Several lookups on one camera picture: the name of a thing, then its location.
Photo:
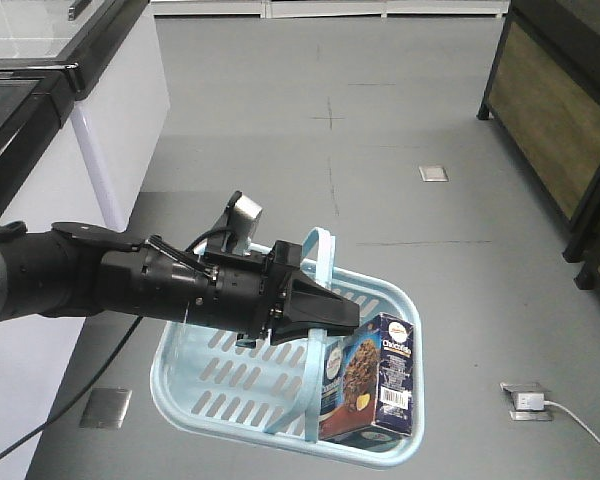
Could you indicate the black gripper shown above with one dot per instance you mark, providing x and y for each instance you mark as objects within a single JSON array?
[{"x": 267, "y": 296}]

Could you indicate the Chocofello cookie box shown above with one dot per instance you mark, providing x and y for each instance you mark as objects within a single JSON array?
[{"x": 367, "y": 394}]

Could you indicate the light blue plastic basket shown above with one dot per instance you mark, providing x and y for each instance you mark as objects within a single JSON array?
[{"x": 202, "y": 382}]

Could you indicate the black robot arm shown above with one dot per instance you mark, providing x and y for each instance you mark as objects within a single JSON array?
[{"x": 78, "y": 270}]

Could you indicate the silver floor outlet plate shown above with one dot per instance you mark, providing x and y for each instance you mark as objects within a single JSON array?
[{"x": 433, "y": 173}]

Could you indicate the square silver floor plate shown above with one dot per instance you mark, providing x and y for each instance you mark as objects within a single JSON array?
[{"x": 106, "y": 408}]

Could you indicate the floor outlet with white plug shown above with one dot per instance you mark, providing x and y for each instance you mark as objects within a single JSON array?
[{"x": 530, "y": 403}]

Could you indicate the white chest freezer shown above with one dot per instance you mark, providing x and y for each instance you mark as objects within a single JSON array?
[{"x": 83, "y": 99}]

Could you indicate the white supermarket shelf unit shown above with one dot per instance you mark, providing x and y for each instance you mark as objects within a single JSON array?
[{"x": 309, "y": 9}]

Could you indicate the black wooden produce stand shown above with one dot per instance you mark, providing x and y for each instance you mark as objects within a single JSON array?
[{"x": 544, "y": 90}]

